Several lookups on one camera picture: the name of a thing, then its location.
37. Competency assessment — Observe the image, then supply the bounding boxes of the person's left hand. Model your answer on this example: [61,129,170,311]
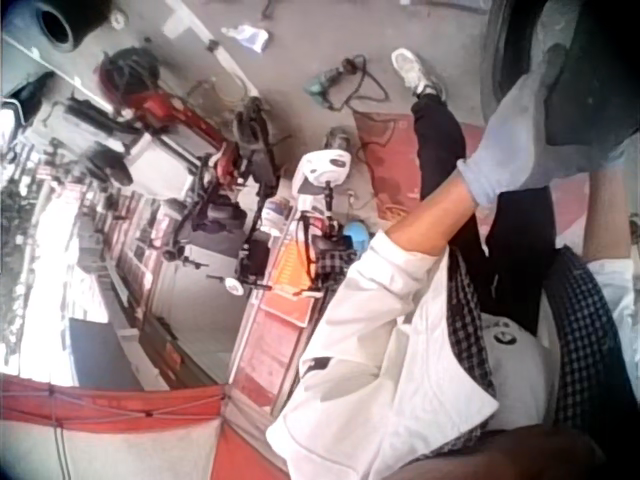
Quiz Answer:
[457,45,627,208]

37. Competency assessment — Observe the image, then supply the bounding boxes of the large black tire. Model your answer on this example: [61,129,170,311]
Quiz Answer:
[478,0,640,169]

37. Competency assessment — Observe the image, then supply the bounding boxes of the person's legs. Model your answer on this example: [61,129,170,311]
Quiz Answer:
[390,47,559,335]

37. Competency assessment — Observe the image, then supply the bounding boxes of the red floor mat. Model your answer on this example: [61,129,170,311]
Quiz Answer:
[351,110,592,237]

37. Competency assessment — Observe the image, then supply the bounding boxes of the blue round helmet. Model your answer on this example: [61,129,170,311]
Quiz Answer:
[343,221,372,252]

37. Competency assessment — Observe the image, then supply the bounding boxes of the white plastic container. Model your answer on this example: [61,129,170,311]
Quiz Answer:
[261,196,292,235]

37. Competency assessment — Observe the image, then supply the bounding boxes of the orange sign board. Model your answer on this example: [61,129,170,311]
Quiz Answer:
[260,233,324,329]

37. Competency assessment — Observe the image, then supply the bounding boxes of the black motor scooter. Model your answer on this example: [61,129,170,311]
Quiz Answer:
[162,97,282,294]

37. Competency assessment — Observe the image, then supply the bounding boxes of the white crumpled rag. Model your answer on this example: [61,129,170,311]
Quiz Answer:
[221,23,272,54]

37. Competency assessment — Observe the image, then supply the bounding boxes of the red tire changer machine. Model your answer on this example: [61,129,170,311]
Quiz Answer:
[97,46,242,187]

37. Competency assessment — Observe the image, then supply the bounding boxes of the black tire with rim hole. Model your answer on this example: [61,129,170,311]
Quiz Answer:
[0,0,117,52]

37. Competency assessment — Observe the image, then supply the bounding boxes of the red and white canopy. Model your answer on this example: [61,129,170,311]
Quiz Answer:
[0,373,291,480]

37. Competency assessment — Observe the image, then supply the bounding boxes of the green power drill with cable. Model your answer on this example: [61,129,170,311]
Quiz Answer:
[303,53,390,114]

